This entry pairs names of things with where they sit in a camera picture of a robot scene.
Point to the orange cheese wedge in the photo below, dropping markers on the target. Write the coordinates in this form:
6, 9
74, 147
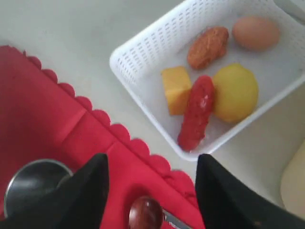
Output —
177, 86

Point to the red scalloped cloth mat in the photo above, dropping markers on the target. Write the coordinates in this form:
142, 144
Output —
41, 118

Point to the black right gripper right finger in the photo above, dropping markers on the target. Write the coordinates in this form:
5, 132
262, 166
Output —
226, 203

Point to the yellow lemon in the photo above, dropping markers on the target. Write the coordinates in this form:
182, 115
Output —
236, 93

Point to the red sausage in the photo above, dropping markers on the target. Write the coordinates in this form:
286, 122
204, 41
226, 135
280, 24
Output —
196, 117

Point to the white perforated plastic basket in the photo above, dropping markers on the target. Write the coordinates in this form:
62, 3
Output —
138, 63

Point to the stainless steel cup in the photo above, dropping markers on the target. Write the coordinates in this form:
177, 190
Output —
33, 181

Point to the dark wooden spoon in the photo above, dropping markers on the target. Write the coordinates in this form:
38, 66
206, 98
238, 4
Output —
145, 213

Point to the brown egg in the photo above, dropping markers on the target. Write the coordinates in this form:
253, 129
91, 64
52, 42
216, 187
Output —
255, 33

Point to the fried chicken nugget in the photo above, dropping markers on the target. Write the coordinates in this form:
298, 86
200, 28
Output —
208, 47

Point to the cream plastic bin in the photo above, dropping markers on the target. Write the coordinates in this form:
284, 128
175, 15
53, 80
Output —
288, 136

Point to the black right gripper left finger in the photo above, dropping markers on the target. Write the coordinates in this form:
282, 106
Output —
78, 203

